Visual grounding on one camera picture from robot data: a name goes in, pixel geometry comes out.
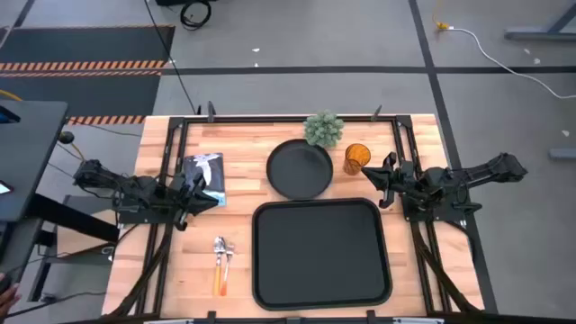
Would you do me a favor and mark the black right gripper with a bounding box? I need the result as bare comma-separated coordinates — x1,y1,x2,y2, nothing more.
361,151,420,210

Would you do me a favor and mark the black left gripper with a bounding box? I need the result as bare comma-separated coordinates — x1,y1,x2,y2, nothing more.
169,172,221,232

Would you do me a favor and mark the amber faceted glass cup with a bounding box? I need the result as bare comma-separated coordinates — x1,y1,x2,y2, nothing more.
342,142,373,176

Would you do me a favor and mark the spoon with wooden handle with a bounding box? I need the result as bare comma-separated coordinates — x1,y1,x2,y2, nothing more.
212,235,227,297

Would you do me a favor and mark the fork with orange handle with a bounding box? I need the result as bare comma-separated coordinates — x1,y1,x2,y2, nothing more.
220,242,236,297

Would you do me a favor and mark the black round plate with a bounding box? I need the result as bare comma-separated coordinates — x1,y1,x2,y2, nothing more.
265,138,335,201

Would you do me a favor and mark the black rectangular tray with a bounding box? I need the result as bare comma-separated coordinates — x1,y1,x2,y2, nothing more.
251,197,393,311

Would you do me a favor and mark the blue illustrated book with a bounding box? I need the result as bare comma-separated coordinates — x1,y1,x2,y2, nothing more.
182,151,228,208

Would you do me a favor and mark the green artificial potted plant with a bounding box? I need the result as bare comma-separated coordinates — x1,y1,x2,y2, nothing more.
302,109,346,149

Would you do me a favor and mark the black side desk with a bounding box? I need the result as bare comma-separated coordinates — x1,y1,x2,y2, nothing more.
0,99,122,303

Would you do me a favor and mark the black hazard-striped floor mat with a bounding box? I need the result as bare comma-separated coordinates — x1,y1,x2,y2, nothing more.
0,24,176,126

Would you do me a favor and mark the grey desk leg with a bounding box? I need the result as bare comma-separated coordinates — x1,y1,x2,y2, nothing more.
503,0,576,42

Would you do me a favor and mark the person's hand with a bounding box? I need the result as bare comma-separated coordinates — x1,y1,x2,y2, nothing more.
0,282,22,319

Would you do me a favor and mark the black metal table frame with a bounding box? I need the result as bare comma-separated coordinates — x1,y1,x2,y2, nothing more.
107,112,499,324

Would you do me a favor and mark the long thin black cable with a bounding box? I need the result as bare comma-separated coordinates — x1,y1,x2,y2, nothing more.
142,0,202,116

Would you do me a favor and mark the white floor cable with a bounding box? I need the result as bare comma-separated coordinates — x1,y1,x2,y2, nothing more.
447,26,576,100

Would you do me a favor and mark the coiled black cable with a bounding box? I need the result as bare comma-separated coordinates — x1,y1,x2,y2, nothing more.
179,0,212,32

